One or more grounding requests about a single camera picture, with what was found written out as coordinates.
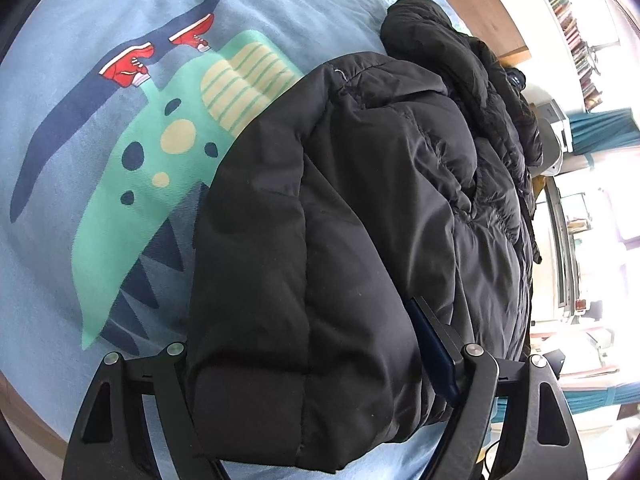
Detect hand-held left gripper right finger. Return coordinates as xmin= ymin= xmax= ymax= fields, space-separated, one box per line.
xmin=407 ymin=296 xmax=588 ymax=480

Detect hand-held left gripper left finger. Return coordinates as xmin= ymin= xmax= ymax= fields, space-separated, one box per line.
xmin=60 ymin=342 xmax=221 ymax=480

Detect black puffer coat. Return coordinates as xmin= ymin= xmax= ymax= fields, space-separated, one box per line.
xmin=185 ymin=0 xmax=545 ymax=473

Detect teal curtain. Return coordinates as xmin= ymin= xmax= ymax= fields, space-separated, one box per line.
xmin=567 ymin=107 xmax=640 ymax=153
xmin=560 ymin=382 xmax=640 ymax=413

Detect blue printed bedsheet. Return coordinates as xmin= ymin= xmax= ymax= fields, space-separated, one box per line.
xmin=0 ymin=0 xmax=496 ymax=480

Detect grey chair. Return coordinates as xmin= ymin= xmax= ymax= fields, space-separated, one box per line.
xmin=537 ymin=122 xmax=563 ymax=177

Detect white printer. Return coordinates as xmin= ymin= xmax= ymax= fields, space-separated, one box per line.
xmin=530 ymin=100 xmax=573 ymax=151

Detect row of books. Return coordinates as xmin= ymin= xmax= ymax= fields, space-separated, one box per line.
xmin=530 ymin=0 xmax=606 ymax=111

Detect wooden bed headboard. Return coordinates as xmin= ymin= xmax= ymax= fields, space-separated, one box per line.
xmin=410 ymin=0 xmax=531 ymax=61

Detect metal bed rail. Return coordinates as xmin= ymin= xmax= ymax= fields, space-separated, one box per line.
xmin=547 ymin=180 xmax=586 ymax=316

